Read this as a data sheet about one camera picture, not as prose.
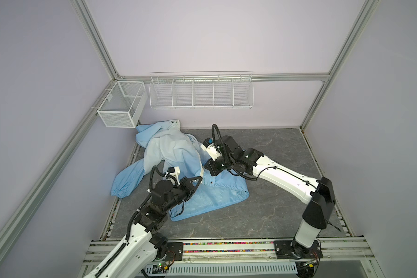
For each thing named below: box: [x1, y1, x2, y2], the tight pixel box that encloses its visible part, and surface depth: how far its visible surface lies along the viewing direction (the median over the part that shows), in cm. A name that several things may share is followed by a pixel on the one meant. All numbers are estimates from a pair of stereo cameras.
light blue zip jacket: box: [110, 119, 250, 222], surface depth 93 cm
